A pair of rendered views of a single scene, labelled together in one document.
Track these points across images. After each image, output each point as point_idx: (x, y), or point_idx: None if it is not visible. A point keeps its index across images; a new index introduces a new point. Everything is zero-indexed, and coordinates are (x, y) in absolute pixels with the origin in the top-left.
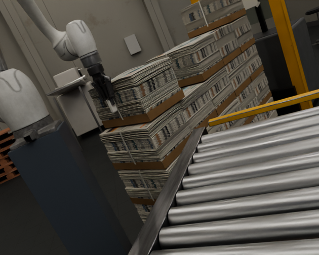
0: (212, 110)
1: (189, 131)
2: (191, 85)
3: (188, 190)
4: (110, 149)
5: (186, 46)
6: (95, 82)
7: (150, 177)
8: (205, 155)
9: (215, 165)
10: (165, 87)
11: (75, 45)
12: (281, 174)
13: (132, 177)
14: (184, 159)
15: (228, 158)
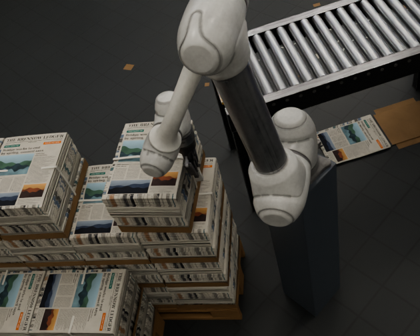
0: None
1: None
2: (86, 181)
3: (307, 75)
4: (212, 236)
5: (65, 137)
6: (193, 156)
7: (225, 217)
8: (269, 87)
9: (281, 77)
10: None
11: (189, 115)
12: (292, 49)
13: (223, 243)
14: (275, 95)
15: (276, 73)
